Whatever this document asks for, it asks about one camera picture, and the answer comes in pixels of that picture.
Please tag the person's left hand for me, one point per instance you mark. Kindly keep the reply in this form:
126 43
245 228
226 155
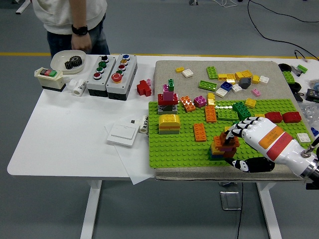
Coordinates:
81 43

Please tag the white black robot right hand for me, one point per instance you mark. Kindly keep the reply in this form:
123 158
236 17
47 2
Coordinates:
271 142

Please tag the brown brick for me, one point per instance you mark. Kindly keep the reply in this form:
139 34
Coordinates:
229 154
234 142

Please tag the orange long brick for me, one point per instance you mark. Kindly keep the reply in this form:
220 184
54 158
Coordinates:
210 113
216 142
187 103
200 132

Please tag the person's left forearm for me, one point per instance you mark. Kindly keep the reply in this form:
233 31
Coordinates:
77 12

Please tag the dark green tall brick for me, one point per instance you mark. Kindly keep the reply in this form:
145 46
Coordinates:
241 109

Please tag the magenta square brick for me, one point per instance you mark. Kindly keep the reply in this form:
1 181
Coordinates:
200 101
226 150

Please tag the yellow square brick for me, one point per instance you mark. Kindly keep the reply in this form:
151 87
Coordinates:
227 128

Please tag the light green long brick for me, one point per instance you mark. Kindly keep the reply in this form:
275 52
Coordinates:
227 115

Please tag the small pink brick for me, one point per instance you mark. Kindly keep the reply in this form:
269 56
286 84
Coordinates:
256 92
149 81

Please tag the yellow small brick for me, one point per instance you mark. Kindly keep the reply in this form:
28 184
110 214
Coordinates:
180 69
256 79

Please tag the dark grey brick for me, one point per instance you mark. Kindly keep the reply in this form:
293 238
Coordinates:
245 82

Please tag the blue brick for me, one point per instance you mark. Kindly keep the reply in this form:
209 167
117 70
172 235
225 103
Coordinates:
226 85

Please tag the red brick cluster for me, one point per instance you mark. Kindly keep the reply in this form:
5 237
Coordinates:
142 88

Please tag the yellow long brick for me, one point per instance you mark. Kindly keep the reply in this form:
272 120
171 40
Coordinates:
226 76

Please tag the light green small brick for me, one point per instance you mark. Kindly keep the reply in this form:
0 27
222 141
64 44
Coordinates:
302 68

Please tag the red wide brick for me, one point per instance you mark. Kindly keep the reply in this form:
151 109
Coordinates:
161 100

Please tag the dark green small brick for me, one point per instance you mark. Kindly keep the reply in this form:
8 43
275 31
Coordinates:
171 84

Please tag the pink square brick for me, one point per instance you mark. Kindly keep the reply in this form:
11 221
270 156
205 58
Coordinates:
168 95

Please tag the yellow rounded brick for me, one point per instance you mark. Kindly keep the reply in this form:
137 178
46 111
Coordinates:
169 120

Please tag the grey base brick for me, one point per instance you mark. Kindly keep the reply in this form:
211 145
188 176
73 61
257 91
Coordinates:
162 110

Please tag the black wristwatch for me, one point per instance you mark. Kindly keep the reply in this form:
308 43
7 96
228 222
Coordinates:
79 30

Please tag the black gear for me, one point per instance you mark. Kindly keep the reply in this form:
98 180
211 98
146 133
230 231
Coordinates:
77 60
70 64

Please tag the white bowl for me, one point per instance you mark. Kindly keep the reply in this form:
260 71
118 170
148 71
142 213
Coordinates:
58 58

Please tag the person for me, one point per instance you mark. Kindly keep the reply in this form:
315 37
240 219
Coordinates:
59 15

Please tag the grey four-button control box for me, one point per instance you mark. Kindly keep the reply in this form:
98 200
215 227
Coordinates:
91 85

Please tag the white pipe fitting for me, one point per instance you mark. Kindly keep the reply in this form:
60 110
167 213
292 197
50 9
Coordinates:
79 87

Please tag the blue small item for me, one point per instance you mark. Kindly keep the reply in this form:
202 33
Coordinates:
315 131

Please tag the clear bag of screws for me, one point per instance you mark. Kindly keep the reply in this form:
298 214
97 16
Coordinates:
310 110

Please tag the black small connector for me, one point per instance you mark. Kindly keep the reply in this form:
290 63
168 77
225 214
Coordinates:
297 96

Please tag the grey emergency-stop control box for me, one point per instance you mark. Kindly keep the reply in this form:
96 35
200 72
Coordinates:
127 82

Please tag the black electronic module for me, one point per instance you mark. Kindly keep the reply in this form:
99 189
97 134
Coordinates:
312 94

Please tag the white table foot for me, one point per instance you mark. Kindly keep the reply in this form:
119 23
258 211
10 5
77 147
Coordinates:
23 5

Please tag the white table leg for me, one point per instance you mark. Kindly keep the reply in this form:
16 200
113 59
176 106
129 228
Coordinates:
270 211
91 211

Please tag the bag of blue parts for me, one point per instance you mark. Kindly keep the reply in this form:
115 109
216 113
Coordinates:
316 85

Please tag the metal floor socket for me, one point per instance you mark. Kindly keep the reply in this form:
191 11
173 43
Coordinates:
230 200

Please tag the silver metal part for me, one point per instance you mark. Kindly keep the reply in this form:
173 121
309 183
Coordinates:
295 71

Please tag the light green long plate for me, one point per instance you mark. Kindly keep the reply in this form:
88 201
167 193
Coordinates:
207 85

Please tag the green studded baseplate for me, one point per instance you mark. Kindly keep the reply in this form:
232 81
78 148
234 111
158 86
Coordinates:
179 150

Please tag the grey-brown mat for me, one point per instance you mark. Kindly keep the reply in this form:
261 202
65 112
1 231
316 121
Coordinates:
169 72

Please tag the white labelled tube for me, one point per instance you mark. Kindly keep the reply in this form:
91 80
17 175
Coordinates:
144 124

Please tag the orange grey layered bricks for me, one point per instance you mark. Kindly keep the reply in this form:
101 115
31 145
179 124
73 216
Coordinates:
169 130

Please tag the white paper sheet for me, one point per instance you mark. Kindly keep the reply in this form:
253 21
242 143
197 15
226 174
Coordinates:
135 164

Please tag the beige red-green switch box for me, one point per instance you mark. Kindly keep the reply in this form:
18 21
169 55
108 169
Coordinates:
49 79

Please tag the white wall switch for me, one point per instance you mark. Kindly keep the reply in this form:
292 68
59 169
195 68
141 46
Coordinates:
123 135

